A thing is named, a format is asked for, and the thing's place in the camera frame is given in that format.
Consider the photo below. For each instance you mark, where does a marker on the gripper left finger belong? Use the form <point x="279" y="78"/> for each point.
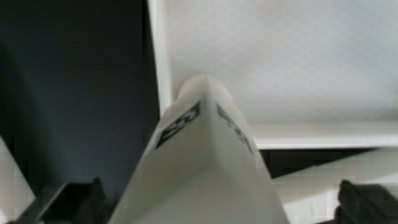
<point x="69" y="204"/>

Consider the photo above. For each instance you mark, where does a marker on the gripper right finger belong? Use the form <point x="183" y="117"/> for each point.
<point x="368" y="203"/>

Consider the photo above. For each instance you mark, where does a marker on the white desk leg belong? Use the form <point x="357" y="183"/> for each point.
<point x="201" y="182"/>

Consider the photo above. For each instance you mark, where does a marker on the white desk tabletop tray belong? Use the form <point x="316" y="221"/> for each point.
<point x="302" y="53"/>

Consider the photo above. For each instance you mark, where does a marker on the white block at left edge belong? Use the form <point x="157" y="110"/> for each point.
<point x="16" y="195"/>

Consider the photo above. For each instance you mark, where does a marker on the white front fence rail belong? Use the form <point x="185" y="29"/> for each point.
<point x="308" y="188"/>

